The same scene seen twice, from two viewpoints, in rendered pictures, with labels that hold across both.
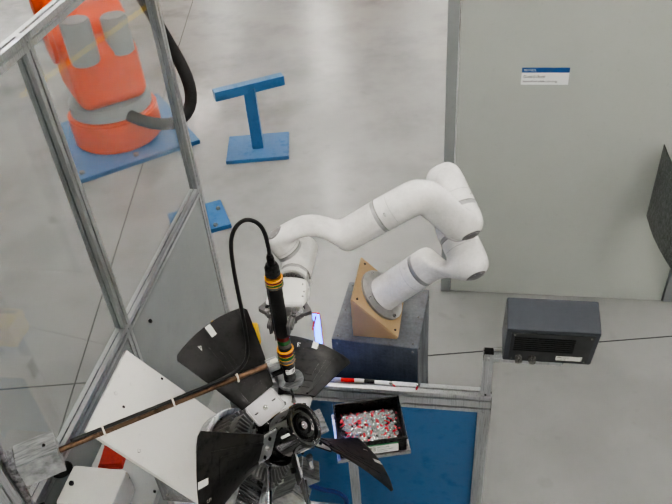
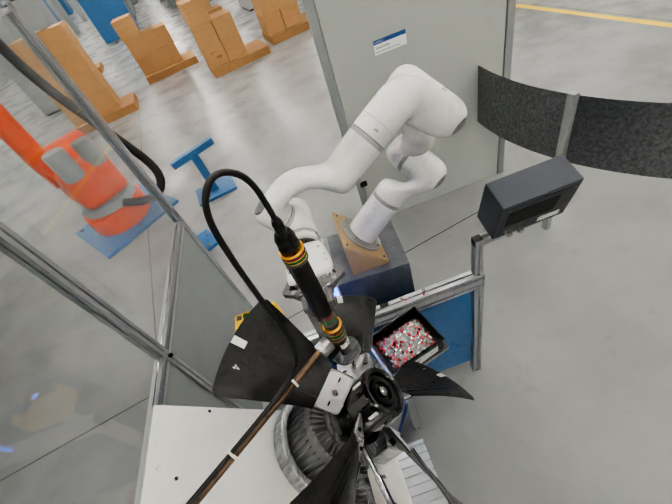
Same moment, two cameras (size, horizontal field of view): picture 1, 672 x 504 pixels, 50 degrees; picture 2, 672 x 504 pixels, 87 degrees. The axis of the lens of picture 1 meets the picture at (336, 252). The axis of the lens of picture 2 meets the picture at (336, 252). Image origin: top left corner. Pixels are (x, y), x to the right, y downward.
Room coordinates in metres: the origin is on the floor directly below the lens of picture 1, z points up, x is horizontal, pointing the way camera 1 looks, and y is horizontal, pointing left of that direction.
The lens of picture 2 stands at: (0.84, 0.16, 2.03)
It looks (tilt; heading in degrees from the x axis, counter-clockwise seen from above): 45 degrees down; 350
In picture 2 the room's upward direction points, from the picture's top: 22 degrees counter-clockwise
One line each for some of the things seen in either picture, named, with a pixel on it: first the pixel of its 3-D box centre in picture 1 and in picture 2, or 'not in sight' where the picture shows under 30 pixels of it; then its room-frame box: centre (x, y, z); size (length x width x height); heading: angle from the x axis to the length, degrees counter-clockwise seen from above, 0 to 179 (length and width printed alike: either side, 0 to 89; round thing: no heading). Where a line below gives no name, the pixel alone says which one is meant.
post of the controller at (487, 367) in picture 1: (487, 372); (477, 256); (1.53, -0.44, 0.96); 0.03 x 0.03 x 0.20; 78
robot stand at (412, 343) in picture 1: (385, 398); (383, 307); (1.86, -0.14, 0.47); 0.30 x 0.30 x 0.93; 74
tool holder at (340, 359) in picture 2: (285, 370); (338, 344); (1.28, 0.16, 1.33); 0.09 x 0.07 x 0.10; 113
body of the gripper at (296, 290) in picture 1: (289, 295); (309, 265); (1.39, 0.13, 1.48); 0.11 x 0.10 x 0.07; 168
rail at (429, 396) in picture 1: (355, 391); (375, 317); (1.62, -0.02, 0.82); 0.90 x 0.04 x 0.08; 78
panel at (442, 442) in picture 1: (360, 456); (390, 358); (1.62, -0.02, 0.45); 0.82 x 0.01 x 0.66; 78
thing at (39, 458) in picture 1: (36, 459); not in sight; (1.04, 0.73, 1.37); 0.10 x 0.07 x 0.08; 113
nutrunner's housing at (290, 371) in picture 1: (281, 326); (320, 303); (1.28, 0.15, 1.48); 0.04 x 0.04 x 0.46
